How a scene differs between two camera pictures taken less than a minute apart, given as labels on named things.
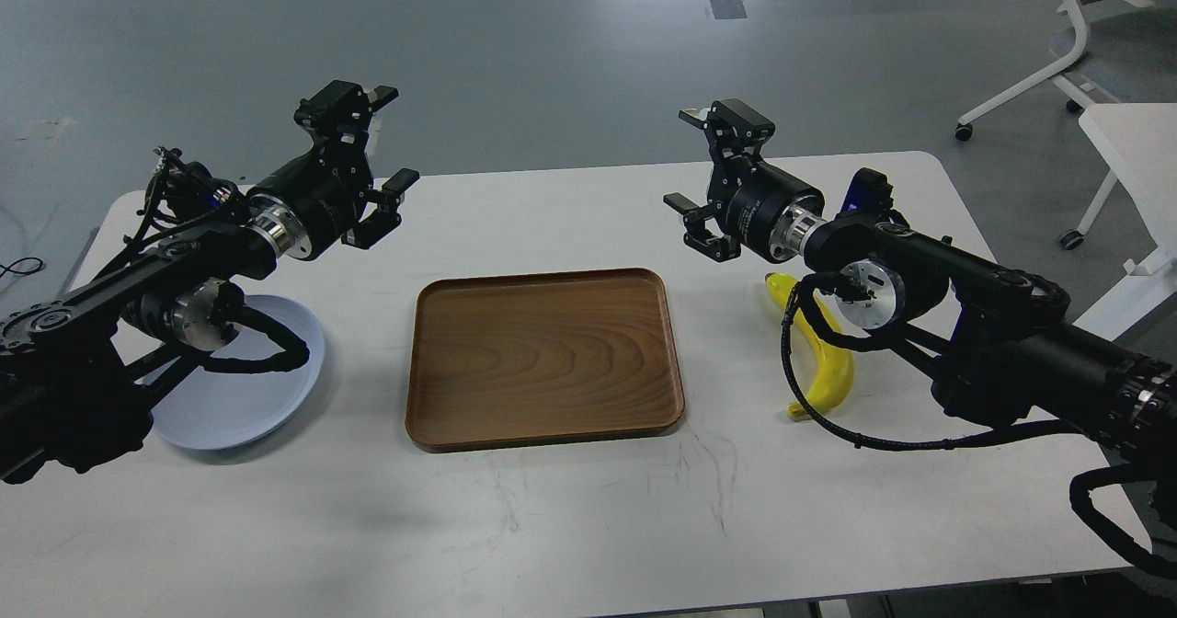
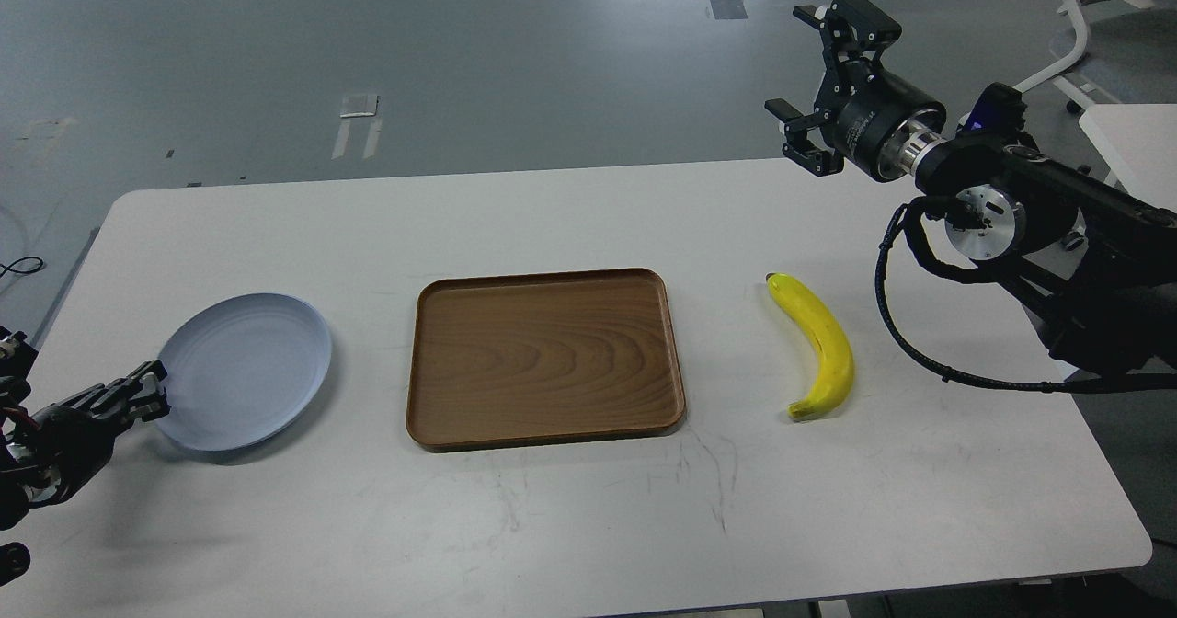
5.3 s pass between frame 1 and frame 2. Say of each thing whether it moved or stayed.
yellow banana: moved
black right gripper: moved
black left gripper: moved
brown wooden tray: stayed
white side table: stayed
